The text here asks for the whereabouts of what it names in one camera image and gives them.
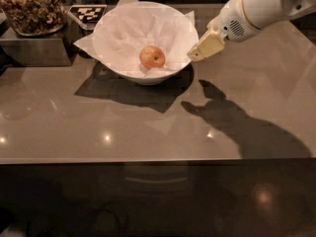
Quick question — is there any black white marker tag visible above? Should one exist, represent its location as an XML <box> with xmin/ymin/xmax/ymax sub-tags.
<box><xmin>67</xmin><ymin>4</ymin><xmax>107</xmax><ymax>31</ymax></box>

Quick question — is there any red yellow apple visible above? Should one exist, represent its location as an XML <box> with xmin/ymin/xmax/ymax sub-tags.
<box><xmin>139</xmin><ymin>45</ymin><xmax>166</xmax><ymax>69</ymax></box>

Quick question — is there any white paper liner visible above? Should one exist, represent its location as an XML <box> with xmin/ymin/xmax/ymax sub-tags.
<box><xmin>73</xmin><ymin>0</ymin><xmax>199</xmax><ymax>79</ymax></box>

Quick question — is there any glass jar of nuts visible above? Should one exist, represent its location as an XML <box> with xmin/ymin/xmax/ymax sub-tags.
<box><xmin>0</xmin><ymin>0</ymin><xmax>66</xmax><ymax>37</ymax></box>

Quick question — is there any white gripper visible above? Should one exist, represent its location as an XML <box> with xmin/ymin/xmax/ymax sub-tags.
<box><xmin>188</xmin><ymin>0</ymin><xmax>260</xmax><ymax>62</ymax></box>

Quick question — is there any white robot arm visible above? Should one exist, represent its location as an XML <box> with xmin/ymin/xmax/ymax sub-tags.
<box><xmin>188</xmin><ymin>0</ymin><xmax>316</xmax><ymax>62</ymax></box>

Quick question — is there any steel box stand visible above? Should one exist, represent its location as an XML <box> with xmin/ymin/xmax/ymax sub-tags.
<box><xmin>0</xmin><ymin>21</ymin><xmax>82</xmax><ymax>67</ymax></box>

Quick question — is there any white bowl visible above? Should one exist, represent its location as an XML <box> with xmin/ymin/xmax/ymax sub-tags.
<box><xmin>92</xmin><ymin>1</ymin><xmax>200</xmax><ymax>86</ymax></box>

